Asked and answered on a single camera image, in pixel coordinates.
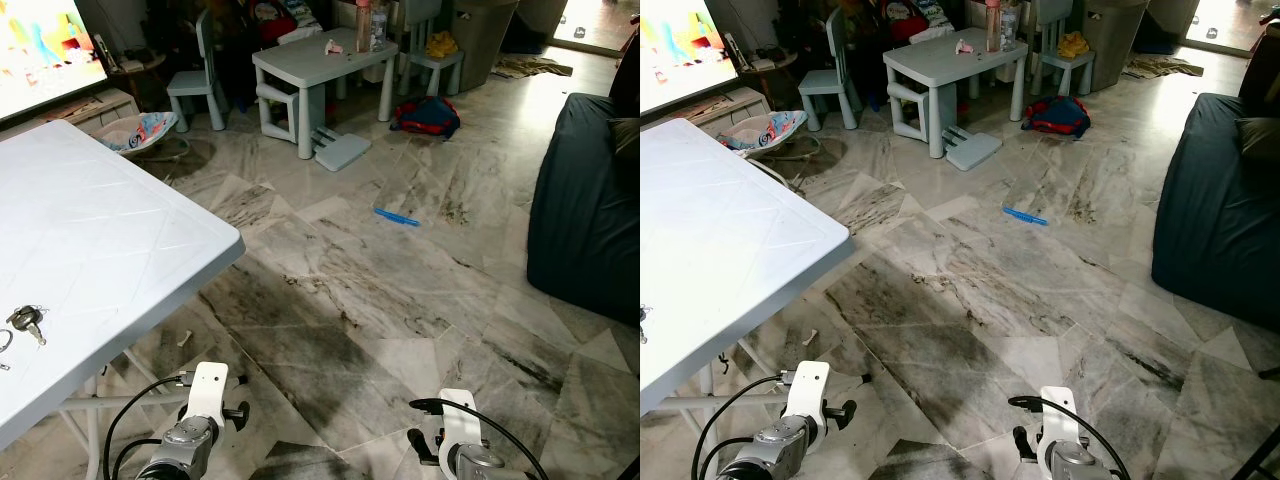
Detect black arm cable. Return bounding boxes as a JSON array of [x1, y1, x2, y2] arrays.
[[408, 396, 549, 480], [103, 372, 196, 480], [1008, 394, 1136, 480], [690, 372, 791, 480]]

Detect pale grey kids table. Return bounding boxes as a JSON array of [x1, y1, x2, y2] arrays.
[[884, 28, 1029, 160], [252, 28, 399, 160]]

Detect dark round side table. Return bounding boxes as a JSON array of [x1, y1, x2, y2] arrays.
[[735, 45, 801, 101], [105, 50, 167, 103]]

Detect red and blue bag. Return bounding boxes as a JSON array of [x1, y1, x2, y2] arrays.
[[390, 96, 461, 140], [1022, 96, 1093, 139]]

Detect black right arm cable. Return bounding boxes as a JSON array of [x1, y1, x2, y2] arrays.
[[408, 396, 549, 480], [1008, 394, 1136, 480]]

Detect white television stand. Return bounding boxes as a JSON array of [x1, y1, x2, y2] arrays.
[[0, 88, 141, 137], [640, 85, 771, 131]]

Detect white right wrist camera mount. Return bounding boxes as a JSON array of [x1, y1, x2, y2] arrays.
[[439, 389, 480, 451], [1037, 385, 1080, 447]]

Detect patterned baby bouncer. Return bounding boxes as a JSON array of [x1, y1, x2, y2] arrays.
[[715, 109, 809, 154], [95, 110, 181, 157]]

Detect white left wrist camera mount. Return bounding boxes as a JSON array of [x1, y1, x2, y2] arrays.
[[187, 361, 230, 431], [785, 361, 832, 441]]

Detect tall grey bin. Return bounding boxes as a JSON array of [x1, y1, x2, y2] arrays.
[[1085, 0, 1151, 93], [455, 0, 521, 93]]

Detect olive cushion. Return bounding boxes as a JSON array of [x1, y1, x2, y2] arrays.
[[610, 118, 641, 161], [1235, 118, 1280, 167]]

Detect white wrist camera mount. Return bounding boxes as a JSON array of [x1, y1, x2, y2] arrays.
[[187, 361, 230, 431], [1037, 385, 1080, 447], [785, 361, 832, 441], [439, 389, 480, 451]]

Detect pale blue plastic kids chair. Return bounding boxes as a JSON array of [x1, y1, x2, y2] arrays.
[[400, 0, 466, 98], [1033, 0, 1096, 98], [798, 8, 861, 132], [165, 10, 227, 132]]

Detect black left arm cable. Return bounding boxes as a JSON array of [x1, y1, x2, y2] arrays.
[[690, 372, 791, 480], [103, 372, 196, 480]]

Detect flat television screen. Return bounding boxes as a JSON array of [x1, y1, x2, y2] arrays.
[[640, 0, 739, 114], [0, 0, 109, 123]]

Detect pale grey ribbed step board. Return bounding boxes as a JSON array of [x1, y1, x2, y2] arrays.
[[314, 127, 373, 172], [944, 127, 1003, 172]]

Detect beige patterned floor cloth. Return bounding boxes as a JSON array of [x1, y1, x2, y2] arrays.
[[1122, 55, 1206, 80], [494, 55, 574, 80]]

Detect dark blue sofa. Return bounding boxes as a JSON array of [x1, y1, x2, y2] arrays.
[[1152, 92, 1280, 333], [527, 92, 641, 323]]

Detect red toy bag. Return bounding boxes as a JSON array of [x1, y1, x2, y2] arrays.
[[880, 0, 931, 43], [250, 0, 301, 46]]

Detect white metal table leg frame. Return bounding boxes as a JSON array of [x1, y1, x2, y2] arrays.
[[55, 345, 196, 480], [655, 340, 791, 480]]

